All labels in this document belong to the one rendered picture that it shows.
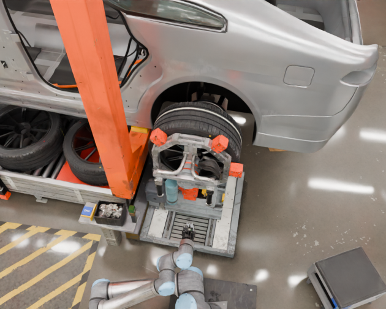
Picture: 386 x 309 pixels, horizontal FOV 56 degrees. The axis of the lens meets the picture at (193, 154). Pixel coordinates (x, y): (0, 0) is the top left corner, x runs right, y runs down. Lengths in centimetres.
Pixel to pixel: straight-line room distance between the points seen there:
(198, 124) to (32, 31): 205
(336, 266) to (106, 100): 200
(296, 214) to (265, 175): 47
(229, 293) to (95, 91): 166
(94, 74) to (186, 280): 138
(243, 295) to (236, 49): 166
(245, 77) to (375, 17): 393
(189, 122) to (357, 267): 163
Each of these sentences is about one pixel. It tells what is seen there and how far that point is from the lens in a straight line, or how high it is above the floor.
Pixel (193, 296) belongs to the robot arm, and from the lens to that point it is 239.
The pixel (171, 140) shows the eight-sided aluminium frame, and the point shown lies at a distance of 234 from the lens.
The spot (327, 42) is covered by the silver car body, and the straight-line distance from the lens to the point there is 227.
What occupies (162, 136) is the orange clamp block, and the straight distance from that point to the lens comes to 237.
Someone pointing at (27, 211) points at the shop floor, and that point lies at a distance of 359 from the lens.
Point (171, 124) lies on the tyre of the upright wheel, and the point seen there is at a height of 114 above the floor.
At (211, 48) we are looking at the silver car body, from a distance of 224.
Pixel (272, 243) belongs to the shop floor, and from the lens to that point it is 326.
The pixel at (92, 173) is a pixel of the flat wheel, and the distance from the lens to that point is 303.
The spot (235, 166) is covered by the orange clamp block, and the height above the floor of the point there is 88.
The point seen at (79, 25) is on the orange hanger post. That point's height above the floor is 201.
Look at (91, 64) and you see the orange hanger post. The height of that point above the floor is 180.
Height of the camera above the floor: 293
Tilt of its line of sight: 53 degrees down
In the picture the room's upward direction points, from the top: 2 degrees clockwise
